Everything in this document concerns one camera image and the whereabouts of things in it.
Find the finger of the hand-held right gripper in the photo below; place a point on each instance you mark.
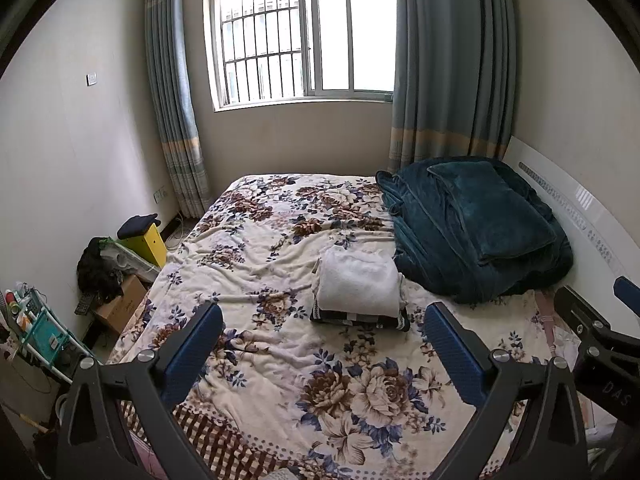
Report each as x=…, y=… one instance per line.
x=629, y=292
x=585, y=325

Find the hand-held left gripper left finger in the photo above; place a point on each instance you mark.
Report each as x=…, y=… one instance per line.
x=192, y=355

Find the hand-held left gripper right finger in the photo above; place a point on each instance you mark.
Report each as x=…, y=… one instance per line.
x=457, y=355

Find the white knit sweater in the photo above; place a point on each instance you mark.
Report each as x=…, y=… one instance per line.
x=357, y=282

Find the bed with pink sheet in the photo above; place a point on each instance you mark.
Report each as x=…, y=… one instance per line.
x=545, y=310

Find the cardboard box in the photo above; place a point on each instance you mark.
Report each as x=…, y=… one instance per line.
x=122, y=305

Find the white headboard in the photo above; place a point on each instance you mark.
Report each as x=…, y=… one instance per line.
x=580, y=210

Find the teal plush blanket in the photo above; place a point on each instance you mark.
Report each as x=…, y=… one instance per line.
x=440, y=255

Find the folded black striped garment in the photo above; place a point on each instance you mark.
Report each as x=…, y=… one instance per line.
x=360, y=321

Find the yellow box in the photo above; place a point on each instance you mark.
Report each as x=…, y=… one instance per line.
x=147, y=245

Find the black remote control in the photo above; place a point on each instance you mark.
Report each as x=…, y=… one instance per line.
x=85, y=304

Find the black cloth heap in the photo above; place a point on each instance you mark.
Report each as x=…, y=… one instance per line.
x=97, y=270

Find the black cap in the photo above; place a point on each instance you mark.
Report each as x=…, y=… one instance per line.
x=137, y=226

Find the teal plush pillow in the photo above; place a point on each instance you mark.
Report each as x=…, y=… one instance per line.
x=495, y=210

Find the teal storage cart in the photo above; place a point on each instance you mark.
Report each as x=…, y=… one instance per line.
x=42, y=335

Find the yellow wrapped stick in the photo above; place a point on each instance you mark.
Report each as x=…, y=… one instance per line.
x=32, y=421

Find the teal striped curtain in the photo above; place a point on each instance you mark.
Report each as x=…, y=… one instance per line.
x=445, y=60
x=175, y=110

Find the barred window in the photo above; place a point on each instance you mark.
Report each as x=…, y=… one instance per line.
x=300, y=35

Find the wall socket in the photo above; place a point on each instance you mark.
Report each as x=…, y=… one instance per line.
x=160, y=195

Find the white wall switch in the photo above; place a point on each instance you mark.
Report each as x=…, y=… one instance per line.
x=91, y=79

